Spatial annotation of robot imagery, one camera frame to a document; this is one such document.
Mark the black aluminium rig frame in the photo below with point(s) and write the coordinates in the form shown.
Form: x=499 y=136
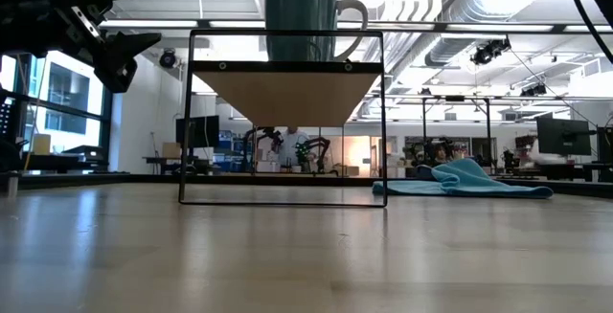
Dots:
x=72 y=179

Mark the silver post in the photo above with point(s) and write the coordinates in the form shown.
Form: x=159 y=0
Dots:
x=12 y=185

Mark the black framed window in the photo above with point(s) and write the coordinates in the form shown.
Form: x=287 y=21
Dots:
x=106 y=131

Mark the black background rig stand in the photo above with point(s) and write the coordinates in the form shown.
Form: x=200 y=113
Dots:
x=455 y=98

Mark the person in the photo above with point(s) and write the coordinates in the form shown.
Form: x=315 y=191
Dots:
x=291 y=148

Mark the black desk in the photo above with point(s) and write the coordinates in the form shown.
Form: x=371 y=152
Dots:
x=57 y=163

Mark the blue storage bins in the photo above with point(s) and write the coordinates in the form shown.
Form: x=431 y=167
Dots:
x=231 y=150

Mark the background desk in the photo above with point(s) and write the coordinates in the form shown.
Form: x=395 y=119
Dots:
x=167 y=160

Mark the round black ceiling camera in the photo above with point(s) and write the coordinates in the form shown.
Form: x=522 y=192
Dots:
x=168 y=58

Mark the black background robot arm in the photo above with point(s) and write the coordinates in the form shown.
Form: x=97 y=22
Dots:
x=311 y=149
x=268 y=137

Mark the wooden shelf black frame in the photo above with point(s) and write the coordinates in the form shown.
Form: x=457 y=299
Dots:
x=287 y=97

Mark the black computer monitor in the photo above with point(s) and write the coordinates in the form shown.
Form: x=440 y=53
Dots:
x=201 y=131
x=562 y=137
x=606 y=144

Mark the black ceiling spotlight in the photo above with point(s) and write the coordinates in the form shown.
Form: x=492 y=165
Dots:
x=488 y=52
x=534 y=90

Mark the blue microfibre cloth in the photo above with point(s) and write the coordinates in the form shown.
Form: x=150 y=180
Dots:
x=460 y=179

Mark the yellow box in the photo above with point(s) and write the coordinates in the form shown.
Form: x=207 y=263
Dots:
x=41 y=144

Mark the brown cardboard box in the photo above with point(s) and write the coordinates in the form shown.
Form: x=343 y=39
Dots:
x=171 y=150

